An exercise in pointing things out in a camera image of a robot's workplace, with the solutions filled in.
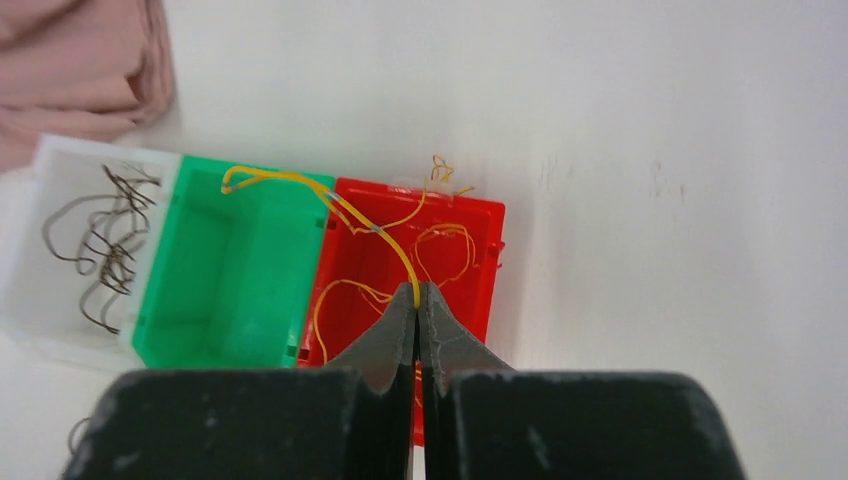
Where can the pink cloth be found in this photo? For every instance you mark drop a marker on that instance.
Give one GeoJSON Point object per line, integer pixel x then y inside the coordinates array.
{"type": "Point", "coordinates": [87, 69]}

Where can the clear plastic bin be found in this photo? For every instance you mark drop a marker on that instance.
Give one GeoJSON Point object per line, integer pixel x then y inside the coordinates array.
{"type": "Point", "coordinates": [77, 247]}

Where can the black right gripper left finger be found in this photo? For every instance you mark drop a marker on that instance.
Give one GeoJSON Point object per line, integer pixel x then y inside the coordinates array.
{"type": "Point", "coordinates": [349, 419]}

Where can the green plastic bin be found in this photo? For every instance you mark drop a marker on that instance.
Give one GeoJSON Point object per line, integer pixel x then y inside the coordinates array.
{"type": "Point", "coordinates": [233, 273]}

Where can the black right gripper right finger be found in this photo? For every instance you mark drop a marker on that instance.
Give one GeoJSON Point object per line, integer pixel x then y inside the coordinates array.
{"type": "Point", "coordinates": [486, 420]}

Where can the red plastic bin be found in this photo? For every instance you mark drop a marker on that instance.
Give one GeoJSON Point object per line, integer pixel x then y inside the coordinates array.
{"type": "Point", "coordinates": [452, 241]}

